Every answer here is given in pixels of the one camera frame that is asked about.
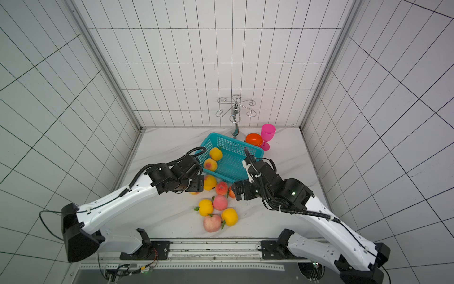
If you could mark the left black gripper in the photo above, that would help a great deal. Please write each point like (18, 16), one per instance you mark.
(197, 184)

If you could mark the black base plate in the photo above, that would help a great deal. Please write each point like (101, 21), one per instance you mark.
(271, 250)
(155, 250)

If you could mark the pink peach centre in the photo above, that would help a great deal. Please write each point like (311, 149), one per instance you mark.
(220, 202)

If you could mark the yellow peach red spot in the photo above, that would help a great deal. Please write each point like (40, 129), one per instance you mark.
(210, 164)

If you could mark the metal cup drying rack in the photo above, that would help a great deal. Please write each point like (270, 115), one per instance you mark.
(233, 106)

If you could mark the yellow red peach top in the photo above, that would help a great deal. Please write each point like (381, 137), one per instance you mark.
(210, 183)

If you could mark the aluminium mounting rail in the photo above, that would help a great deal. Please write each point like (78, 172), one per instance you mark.
(218, 254)

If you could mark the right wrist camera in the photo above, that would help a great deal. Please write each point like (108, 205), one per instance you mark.
(258, 169)

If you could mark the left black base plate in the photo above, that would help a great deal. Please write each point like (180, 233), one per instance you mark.
(155, 250)

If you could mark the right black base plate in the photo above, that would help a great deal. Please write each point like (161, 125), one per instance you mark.
(271, 250)

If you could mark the yellow peach centre leaf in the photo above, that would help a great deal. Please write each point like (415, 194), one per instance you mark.
(205, 207)

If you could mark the orange red peach right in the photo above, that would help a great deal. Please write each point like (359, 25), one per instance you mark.
(231, 193)

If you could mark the yellow peach with leaf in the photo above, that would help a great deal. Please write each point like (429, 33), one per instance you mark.
(216, 154)

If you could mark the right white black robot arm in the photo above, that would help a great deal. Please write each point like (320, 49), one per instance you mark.
(354, 258)

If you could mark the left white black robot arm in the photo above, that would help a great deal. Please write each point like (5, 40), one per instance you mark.
(105, 225)

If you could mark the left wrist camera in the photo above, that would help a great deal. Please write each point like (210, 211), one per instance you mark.
(188, 163)

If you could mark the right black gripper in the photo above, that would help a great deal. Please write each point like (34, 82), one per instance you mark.
(239, 190)

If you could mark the orange plastic bowl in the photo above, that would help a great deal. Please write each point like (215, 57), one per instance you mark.
(254, 139)

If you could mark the pink plastic goblet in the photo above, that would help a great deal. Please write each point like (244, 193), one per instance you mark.
(267, 134)

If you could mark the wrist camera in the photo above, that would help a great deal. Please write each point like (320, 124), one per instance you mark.
(188, 163)
(258, 169)

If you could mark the pink peach bottom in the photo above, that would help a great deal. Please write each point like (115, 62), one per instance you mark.
(212, 223)

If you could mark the teal plastic basket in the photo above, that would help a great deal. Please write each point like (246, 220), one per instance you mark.
(230, 168)

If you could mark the pink peach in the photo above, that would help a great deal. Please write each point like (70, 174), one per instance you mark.
(212, 223)
(220, 202)

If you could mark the red peach centre top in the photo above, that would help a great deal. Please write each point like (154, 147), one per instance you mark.
(222, 188)

